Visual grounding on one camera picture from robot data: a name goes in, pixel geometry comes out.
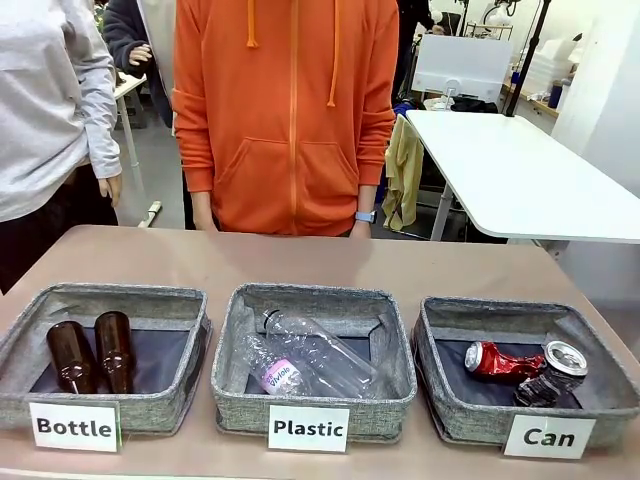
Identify pink-labelled plastic bottle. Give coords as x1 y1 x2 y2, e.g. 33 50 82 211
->
238 333 314 396

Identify person in grey jacket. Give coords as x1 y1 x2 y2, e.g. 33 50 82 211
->
0 0 124 296

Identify yellow cloth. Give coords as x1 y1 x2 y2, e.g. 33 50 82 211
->
382 114 425 232

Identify black tripod pole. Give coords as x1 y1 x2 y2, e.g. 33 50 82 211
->
502 0 551 117

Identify crushed red can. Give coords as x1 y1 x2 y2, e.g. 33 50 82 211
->
464 341 547 385

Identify orange-sleeved right forearm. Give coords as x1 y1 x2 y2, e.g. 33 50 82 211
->
172 99 217 194

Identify white Plastic label card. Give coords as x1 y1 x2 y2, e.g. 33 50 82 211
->
268 404 351 454

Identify black bag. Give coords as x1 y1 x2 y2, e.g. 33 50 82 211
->
449 95 500 115

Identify orange person's right hand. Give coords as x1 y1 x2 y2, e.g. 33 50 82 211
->
192 192 221 232

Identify person in beige vest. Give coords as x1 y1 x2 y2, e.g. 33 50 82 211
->
102 0 197 231

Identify white Bottle label card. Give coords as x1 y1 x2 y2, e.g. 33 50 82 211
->
28 400 121 454

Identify white background desk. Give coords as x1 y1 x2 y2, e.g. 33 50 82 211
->
113 74 162 226

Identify white side table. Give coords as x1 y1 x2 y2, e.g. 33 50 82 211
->
405 109 640 245

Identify large clear plastic bottle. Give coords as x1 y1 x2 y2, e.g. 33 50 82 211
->
260 308 380 400

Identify orange-sleeved left forearm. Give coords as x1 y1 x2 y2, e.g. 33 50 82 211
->
355 104 396 187

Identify grey fabric basket labelled Can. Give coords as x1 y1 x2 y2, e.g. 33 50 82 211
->
410 295 640 449

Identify white monitor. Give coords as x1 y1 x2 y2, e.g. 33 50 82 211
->
414 34 515 109

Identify crushed black can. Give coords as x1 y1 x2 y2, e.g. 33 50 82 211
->
513 340 590 408

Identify white storage boxes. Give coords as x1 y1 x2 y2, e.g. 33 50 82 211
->
524 38 584 101

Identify grey fabric basket labelled Bottle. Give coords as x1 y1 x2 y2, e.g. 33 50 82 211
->
0 283 214 435

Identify white Can label card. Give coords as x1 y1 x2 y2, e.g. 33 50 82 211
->
503 413 597 461

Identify brown glass bottle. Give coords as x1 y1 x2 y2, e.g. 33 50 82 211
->
46 322 101 395
93 311 136 395

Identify grey-jacket person's hand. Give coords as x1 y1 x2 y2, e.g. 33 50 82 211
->
97 174 124 209

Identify grey fabric basket labelled Plastic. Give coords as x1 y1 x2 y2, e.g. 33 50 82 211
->
210 282 419 444

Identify person in orange hoodie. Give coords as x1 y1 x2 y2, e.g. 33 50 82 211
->
171 0 400 237

